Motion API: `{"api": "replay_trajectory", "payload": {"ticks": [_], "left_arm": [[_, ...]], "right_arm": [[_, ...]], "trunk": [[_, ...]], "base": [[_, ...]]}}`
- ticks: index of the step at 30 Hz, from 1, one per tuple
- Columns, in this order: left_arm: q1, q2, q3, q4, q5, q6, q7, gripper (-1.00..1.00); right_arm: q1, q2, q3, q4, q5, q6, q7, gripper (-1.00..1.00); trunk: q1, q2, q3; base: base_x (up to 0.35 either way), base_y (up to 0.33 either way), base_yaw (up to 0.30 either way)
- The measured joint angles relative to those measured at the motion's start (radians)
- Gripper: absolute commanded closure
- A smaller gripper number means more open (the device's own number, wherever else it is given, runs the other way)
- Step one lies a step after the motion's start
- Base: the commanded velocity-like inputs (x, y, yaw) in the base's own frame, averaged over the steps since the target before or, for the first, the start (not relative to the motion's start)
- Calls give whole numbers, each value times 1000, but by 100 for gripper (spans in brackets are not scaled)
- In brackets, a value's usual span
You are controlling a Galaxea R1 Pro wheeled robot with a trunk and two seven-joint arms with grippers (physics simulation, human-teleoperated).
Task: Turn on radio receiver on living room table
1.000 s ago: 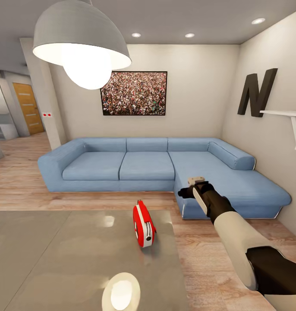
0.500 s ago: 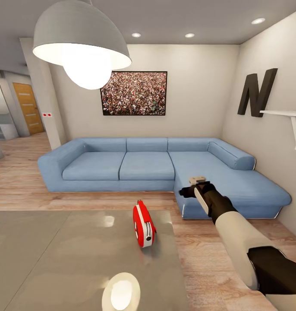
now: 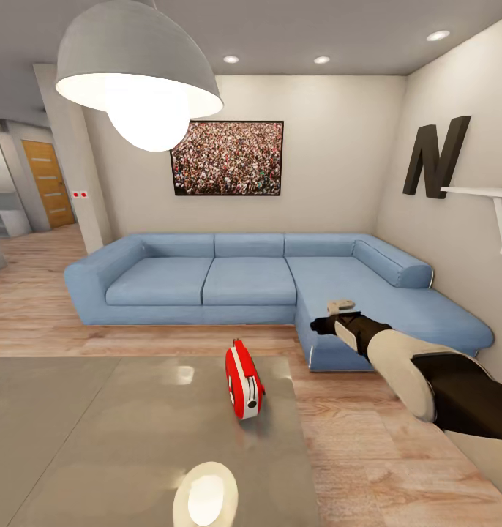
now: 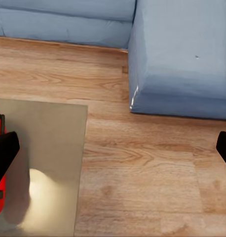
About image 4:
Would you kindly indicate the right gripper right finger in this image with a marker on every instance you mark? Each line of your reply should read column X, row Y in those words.
column 221, row 144

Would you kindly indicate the sofa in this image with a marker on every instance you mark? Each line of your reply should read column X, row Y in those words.
column 176, row 48

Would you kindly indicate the coffee table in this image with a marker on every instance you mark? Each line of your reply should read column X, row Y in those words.
column 42, row 182

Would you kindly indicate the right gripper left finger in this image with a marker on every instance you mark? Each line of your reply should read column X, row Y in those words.
column 9, row 147

